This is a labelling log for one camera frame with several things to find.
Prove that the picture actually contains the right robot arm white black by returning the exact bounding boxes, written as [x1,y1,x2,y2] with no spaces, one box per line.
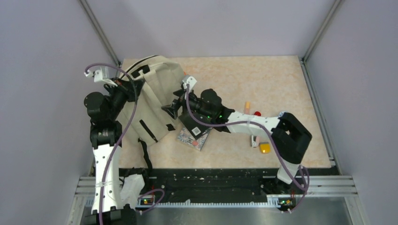
[162,89,312,193]

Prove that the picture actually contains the yellow eraser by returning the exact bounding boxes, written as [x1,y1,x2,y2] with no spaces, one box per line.
[259,142,271,154]

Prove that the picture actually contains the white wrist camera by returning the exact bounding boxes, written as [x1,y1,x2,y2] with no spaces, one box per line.
[84,69,117,86]
[182,75,197,93]

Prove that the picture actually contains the aluminium frame rails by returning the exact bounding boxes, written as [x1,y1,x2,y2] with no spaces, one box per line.
[67,175,370,225]

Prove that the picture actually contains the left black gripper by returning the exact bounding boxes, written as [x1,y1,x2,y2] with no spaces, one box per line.
[105,76,145,120]

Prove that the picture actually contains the black notebook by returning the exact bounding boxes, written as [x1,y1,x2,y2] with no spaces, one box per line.
[178,111,214,140]

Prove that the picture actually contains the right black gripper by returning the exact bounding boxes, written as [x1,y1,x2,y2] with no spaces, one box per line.
[162,88,214,120]

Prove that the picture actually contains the floral patterned notebook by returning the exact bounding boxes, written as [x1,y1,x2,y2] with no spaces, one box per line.
[176,127,211,151]

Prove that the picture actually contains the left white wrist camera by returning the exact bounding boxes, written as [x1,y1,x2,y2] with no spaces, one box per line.
[84,69,117,86]

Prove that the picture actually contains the beige canvas backpack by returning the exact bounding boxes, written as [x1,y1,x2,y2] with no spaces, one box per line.
[117,55,185,168]

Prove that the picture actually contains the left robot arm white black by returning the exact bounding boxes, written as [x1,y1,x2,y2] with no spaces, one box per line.
[84,78,144,225]

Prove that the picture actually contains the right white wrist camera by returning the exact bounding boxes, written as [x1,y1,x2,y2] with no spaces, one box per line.
[182,75,197,93]

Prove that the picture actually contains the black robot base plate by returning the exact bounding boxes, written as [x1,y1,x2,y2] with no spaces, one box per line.
[119,167,339,206]

